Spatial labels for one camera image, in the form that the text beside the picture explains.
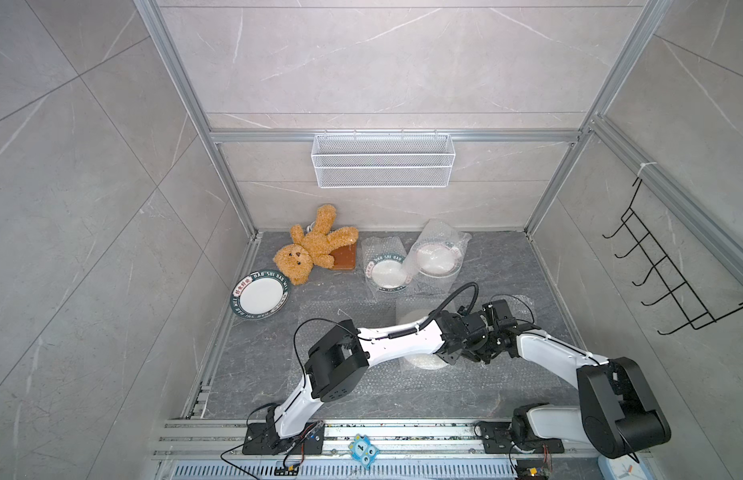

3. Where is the bubble plate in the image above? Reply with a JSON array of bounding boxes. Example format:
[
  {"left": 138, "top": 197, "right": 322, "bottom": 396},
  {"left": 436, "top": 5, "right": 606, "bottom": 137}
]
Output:
[
  {"left": 395, "top": 297, "right": 447, "bottom": 371},
  {"left": 403, "top": 219, "right": 471, "bottom": 295},
  {"left": 361, "top": 236, "right": 411, "bottom": 301}
]

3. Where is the large bubble wrap sheet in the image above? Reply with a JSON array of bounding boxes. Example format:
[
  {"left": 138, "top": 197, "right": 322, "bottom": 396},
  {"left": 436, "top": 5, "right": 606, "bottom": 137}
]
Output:
[{"left": 297, "top": 299, "right": 577, "bottom": 420}]

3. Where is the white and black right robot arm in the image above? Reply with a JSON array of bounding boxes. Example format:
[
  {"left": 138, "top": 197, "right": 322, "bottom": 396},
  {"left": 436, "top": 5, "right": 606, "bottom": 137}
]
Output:
[{"left": 477, "top": 300, "right": 671, "bottom": 459}]

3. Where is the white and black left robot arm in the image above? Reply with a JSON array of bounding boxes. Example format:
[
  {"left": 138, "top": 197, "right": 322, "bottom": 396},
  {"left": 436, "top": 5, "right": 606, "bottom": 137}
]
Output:
[{"left": 242, "top": 310, "right": 489, "bottom": 455}]

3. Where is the brown wooden block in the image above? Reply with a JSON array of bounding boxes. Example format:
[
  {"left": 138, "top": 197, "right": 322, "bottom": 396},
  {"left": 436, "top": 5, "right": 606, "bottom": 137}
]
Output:
[{"left": 331, "top": 243, "right": 358, "bottom": 271}]

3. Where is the blue cartoon toy figure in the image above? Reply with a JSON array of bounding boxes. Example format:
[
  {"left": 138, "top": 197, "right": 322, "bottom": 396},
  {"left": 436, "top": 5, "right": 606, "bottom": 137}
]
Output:
[{"left": 349, "top": 434, "right": 379, "bottom": 470}]

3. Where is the white and blue clock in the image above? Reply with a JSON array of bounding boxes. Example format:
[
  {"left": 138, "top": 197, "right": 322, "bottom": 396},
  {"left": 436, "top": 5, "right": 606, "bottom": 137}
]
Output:
[{"left": 597, "top": 456, "right": 655, "bottom": 480}]

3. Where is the brown teddy bear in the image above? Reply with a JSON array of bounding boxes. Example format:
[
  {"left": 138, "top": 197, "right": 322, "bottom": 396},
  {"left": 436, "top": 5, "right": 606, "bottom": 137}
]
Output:
[{"left": 274, "top": 204, "right": 360, "bottom": 285}]

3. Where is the black wire hook rack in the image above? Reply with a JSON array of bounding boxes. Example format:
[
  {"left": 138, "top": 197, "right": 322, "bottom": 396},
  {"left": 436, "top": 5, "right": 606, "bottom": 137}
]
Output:
[{"left": 601, "top": 179, "right": 743, "bottom": 336}]

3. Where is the white wire mesh basket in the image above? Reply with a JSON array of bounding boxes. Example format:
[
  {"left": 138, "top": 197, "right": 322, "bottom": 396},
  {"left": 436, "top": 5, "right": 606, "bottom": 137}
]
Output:
[{"left": 311, "top": 133, "right": 457, "bottom": 189}]

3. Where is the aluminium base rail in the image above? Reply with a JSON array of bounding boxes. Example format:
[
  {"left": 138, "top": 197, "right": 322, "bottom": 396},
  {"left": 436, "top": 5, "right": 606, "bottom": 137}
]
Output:
[{"left": 149, "top": 419, "right": 599, "bottom": 479}]

